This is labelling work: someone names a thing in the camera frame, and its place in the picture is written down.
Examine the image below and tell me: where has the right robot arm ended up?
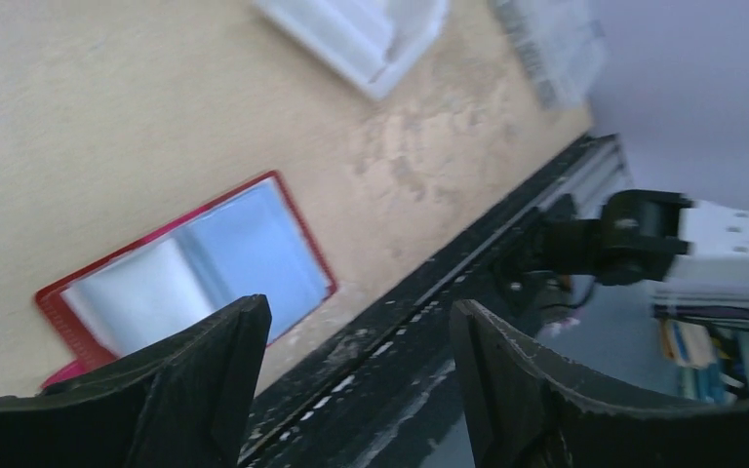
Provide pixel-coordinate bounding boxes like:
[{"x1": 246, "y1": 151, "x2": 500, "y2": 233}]
[{"x1": 491, "y1": 189, "x2": 749, "y2": 320}]

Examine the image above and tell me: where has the red card holder wallet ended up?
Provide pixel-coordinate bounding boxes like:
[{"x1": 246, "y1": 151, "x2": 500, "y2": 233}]
[{"x1": 34, "y1": 171, "x2": 337, "y2": 384}]

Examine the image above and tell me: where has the black front table rail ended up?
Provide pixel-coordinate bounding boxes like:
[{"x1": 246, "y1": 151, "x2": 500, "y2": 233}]
[{"x1": 239, "y1": 136, "x2": 597, "y2": 467}]

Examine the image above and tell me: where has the clear plastic screw box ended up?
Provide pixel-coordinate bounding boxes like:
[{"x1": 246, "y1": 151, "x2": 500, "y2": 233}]
[{"x1": 489, "y1": 0, "x2": 608, "y2": 109}]

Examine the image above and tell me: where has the white plastic card box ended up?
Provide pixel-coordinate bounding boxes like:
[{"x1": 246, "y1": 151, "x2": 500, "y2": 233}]
[{"x1": 254, "y1": 0, "x2": 450, "y2": 101}]

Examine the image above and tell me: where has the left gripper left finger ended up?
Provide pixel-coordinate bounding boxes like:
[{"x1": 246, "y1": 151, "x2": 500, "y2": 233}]
[{"x1": 0, "y1": 295, "x2": 271, "y2": 467}]

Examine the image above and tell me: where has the aluminium frame rail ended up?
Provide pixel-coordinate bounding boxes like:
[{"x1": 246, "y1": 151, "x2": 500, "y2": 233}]
[{"x1": 535, "y1": 135, "x2": 635, "y2": 218}]

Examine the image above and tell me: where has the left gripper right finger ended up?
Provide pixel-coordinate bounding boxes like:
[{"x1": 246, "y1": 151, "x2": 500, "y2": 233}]
[{"x1": 450, "y1": 299, "x2": 749, "y2": 467}]

